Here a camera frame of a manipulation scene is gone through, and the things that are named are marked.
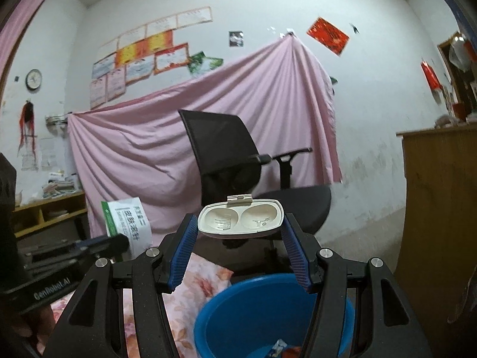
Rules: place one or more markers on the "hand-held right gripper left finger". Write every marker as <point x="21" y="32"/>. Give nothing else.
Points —
<point x="184" y="253"/>

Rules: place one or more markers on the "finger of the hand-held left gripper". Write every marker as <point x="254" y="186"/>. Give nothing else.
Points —
<point x="108" y="245"/>

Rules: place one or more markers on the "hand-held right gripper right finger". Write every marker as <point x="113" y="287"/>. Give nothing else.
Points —
<point x="296" y="257"/>

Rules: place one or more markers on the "white green packet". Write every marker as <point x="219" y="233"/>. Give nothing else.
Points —
<point x="123" y="216"/>

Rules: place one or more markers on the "white plastic case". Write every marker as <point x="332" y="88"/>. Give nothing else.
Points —
<point x="242" y="220"/>

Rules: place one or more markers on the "blue plastic bucket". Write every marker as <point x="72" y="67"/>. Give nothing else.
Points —
<point x="238" y="313"/>

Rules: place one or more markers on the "blue white wrapper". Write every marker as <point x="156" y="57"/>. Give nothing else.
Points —
<point x="277" y="348"/>

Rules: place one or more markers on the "red carton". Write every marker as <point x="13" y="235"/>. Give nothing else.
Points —
<point x="292" y="352"/>

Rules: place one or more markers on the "person's left hand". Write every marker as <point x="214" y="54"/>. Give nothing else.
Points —
<point x="39" y="324"/>

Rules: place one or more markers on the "floral blanket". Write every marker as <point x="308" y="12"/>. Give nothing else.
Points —
<point x="201" y="279"/>

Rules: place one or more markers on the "wooden shelf desk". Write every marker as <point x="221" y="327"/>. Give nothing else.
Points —
<point x="48" y="223"/>

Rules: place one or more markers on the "stack of papers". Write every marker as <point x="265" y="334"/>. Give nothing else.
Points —
<point x="57" y="212"/>

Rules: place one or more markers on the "stack of books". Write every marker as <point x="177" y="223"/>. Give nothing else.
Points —
<point x="59" y="186"/>

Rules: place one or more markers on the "pink hanging sheet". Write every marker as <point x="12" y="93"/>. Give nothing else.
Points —
<point x="149" y="149"/>

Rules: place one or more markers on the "black office chair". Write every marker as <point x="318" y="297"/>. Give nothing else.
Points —
<point x="220" y="149"/>

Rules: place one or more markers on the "red tassel ornament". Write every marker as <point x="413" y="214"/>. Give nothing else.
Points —
<point x="27" y="119"/>

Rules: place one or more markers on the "wooden cabinet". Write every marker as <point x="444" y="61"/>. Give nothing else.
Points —
<point x="439" y="212"/>

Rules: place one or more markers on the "green landscape photo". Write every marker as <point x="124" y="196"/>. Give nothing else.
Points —
<point x="214" y="63"/>
<point x="195" y="63"/>

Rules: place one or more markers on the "small red box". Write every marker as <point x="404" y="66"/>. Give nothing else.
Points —
<point x="459" y="111"/>

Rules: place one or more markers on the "black and white photo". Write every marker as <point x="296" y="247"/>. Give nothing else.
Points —
<point x="236" y="39"/>

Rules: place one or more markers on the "red diamond paper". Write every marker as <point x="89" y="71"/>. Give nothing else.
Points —
<point x="328" y="36"/>

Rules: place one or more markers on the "red hanging decoration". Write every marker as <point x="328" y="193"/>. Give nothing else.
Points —
<point x="430" y="74"/>

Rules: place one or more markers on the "pink curtain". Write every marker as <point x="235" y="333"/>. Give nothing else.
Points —
<point x="15" y="37"/>

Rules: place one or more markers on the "white plastic bag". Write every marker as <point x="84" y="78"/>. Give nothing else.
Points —
<point x="460" y="56"/>

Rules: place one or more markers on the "wall calendar papers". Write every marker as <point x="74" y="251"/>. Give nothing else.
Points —
<point x="33" y="156"/>

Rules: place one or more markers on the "round wall clock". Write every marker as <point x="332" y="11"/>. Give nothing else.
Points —
<point x="34" y="79"/>

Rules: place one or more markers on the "group of wall certificates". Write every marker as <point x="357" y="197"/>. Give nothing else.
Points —
<point x="149" y="52"/>

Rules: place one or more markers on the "small black wall ornament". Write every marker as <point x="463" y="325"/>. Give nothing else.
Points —
<point x="354" y="28"/>

